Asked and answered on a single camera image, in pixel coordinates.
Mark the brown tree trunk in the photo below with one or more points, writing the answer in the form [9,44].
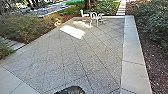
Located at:
[87,4]

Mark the low green shrub bed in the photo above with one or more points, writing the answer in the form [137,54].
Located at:
[30,26]

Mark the green outdoor hedge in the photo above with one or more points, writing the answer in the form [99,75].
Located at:
[153,20]

